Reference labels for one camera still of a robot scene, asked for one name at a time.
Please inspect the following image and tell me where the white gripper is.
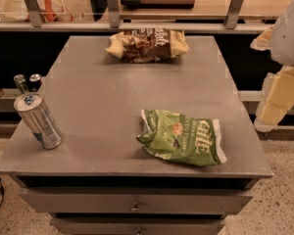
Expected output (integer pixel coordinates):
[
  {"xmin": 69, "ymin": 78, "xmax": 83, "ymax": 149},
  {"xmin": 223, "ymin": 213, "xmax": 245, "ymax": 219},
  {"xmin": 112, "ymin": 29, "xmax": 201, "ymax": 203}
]
[{"xmin": 250, "ymin": 0, "xmax": 294, "ymax": 132}]

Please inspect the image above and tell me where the brown chip bag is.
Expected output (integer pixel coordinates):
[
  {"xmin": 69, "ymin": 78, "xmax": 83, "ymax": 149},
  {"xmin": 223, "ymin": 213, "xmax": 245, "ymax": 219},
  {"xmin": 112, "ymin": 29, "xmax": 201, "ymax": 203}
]
[{"xmin": 106, "ymin": 27, "xmax": 189, "ymax": 64}]

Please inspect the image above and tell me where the green jalapeno chip bag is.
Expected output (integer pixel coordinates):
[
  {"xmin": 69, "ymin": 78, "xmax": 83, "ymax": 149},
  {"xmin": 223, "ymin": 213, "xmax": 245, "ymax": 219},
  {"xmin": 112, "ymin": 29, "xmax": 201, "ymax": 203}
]
[{"xmin": 136, "ymin": 110, "xmax": 227, "ymax": 166}]

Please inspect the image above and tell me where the white orange plastic bag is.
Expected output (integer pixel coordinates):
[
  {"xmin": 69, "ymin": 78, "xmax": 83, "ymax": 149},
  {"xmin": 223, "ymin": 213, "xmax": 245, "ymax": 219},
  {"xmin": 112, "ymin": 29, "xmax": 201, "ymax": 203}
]
[{"xmin": 0, "ymin": 0, "xmax": 74, "ymax": 22}]

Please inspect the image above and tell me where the grey drawer cabinet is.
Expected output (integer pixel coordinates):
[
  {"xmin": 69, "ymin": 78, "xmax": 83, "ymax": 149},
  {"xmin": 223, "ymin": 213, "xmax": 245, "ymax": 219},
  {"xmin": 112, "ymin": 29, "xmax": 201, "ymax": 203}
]
[{"xmin": 0, "ymin": 36, "xmax": 272, "ymax": 222}]

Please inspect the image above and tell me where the dark can on shelf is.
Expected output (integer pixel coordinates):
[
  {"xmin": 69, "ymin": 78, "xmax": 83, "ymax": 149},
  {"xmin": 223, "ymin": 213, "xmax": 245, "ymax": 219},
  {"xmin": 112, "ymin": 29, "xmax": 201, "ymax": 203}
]
[{"xmin": 29, "ymin": 73, "xmax": 42, "ymax": 92}]

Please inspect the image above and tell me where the silver blue energy drink can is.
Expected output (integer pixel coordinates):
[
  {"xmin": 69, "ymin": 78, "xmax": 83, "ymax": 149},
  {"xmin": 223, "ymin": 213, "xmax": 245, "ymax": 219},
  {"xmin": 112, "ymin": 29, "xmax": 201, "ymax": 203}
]
[{"xmin": 14, "ymin": 92, "xmax": 63, "ymax": 150}]

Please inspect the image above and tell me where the upper grey drawer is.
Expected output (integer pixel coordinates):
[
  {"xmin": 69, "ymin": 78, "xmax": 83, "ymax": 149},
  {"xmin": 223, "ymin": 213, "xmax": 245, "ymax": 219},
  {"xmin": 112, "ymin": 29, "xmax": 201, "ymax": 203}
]
[{"xmin": 20, "ymin": 188, "xmax": 252, "ymax": 215}]

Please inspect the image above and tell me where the grey drawer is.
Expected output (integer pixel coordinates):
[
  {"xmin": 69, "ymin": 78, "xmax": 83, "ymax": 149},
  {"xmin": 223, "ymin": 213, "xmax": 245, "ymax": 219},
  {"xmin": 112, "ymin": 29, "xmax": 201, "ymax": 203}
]
[
  {"xmin": 51, "ymin": 217, "xmax": 224, "ymax": 235},
  {"xmin": 20, "ymin": 188, "xmax": 252, "ymax": 215}
]

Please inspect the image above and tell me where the lower grey drawer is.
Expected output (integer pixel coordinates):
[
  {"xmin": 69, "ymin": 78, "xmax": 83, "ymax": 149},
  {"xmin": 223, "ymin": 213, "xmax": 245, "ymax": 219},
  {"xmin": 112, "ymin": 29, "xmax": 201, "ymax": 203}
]
[{"xmin": 51, "ymin": 217, "xmax": 224, "ymax": 235}]

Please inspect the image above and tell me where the right metal rail bracket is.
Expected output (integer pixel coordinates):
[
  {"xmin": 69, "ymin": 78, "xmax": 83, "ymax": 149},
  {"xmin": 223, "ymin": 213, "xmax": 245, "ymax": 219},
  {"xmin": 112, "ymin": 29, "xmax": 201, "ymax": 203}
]
[{"xmin": 223, "ymin": 0, "xmax": 244, "ymax": 29}]

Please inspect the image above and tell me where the metal rail bracket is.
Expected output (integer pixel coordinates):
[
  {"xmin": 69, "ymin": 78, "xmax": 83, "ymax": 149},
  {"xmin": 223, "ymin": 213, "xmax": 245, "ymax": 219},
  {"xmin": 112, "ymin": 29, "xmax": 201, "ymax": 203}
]
[
  {"xmin": 24, "ymin": 0, "xmax": 45, "ymax": 27},
  {"xmin": 223, "ymin": 0, "xmax": 244, "ymax": 29},
  {"xmin": 107, "ymin": 0, "xmax": 120, "ymax": 28}
]

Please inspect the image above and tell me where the middle metal rail bracket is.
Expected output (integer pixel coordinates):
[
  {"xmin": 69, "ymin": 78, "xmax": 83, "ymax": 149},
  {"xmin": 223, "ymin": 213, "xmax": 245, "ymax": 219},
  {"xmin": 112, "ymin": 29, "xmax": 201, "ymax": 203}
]
[{"xmin": 107, "ymin": 0, "xmax": 120, "ymax": 28}]

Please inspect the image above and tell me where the left metal rail bracket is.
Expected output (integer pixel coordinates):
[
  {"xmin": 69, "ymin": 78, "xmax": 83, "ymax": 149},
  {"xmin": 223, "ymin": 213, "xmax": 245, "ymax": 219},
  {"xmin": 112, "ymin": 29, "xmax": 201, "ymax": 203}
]
[{"xmin": 24, "ymin": 0, "xmax": 45, "ymax": 27}]

